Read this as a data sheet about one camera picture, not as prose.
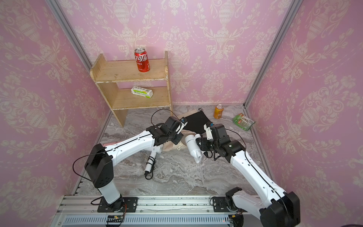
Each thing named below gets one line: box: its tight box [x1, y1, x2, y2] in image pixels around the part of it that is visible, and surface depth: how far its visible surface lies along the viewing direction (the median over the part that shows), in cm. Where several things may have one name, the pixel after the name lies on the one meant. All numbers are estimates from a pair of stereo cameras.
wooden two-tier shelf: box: [89, 51, 173, 128], surface depth 85 cm
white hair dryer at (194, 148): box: [184, 133, 205, 164], surface depth 80 cm
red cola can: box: [134, 47, 151, 73], surface depth 74 cm
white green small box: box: [130, 86, 154, 99], surface depth 97 cm
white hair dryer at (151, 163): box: [144, 145, 164, 180], surface depth 86 cm
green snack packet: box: [233, 113, 256, 131], surface depth 110 cm
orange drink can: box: [213, 104, 225, 119], surface depth 108 cm
